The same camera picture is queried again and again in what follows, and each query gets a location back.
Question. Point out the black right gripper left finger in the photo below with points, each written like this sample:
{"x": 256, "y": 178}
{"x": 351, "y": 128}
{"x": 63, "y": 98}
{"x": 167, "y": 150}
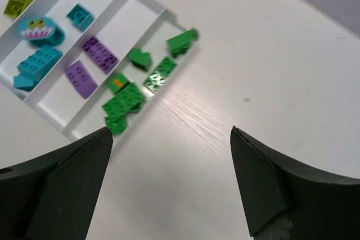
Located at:
{"x": 53, "y": 196}

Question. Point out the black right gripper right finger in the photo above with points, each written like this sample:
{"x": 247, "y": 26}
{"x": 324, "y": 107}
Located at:
{"x": 284, "y": 198}

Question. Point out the teal small lego cube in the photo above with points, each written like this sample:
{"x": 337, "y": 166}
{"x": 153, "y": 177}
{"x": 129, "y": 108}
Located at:
{"x": 23, "y": 83}

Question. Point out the purple arch lego brick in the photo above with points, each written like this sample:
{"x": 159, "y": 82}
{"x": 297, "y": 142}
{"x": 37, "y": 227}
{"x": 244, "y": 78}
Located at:
{"x": 81, "y": 79}

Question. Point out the green lego piece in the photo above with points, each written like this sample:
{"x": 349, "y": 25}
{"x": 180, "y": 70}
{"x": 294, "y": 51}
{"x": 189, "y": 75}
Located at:
{"x": 117, "y": 82}

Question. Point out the teal long lego brick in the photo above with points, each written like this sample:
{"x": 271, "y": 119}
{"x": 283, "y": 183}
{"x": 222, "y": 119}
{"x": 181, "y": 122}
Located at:
{"x": 37, "y": 65}

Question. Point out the teal oval flower lego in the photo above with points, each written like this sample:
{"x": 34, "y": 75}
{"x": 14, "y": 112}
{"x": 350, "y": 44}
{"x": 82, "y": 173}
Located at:
{"x": 41, "y": 31}

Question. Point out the teal small lego brick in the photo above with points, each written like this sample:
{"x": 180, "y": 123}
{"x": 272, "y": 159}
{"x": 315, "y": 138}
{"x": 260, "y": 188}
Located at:
{"x": 80, "y": 17}

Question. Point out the green slanted lego brick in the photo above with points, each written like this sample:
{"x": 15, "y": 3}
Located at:
{"x": 181, "y": 43}

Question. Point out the green small lego cube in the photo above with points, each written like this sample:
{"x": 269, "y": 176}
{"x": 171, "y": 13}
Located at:
{"x": 137, "y": 108}

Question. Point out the white divided sorting tray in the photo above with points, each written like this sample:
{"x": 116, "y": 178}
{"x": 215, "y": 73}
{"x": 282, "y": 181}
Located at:
{"x": 120, "y": 25}

